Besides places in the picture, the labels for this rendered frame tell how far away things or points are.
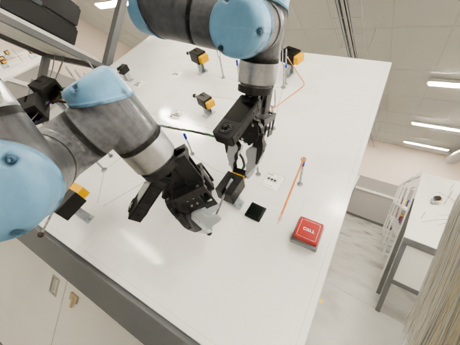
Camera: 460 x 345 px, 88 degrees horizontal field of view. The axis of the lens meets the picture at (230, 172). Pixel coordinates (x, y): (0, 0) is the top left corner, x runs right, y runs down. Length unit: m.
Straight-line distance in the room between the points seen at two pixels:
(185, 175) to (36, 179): 0.24
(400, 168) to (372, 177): 1.03
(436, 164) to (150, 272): 11.43
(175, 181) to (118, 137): 0.12
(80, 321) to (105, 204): 0.31
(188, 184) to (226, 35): 0.23
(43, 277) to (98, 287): 0.29
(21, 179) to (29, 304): 0.82
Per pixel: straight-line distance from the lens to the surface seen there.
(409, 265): 3.27
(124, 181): 0.77
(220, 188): 0.53
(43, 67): 1.92
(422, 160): 11.66
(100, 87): 0.34
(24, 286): 1.02
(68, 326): 0.87
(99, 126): 0.35
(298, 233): 0.53
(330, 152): 0.71
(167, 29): 0.42
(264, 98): 0.53
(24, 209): 0.22
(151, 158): 0.37
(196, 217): 0.47
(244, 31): 0.34
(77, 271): 0.71
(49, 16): 1.42
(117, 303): 0.63
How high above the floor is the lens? 1.23
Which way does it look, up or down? 6 degrees down
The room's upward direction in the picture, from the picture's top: 17 degrees clockwise
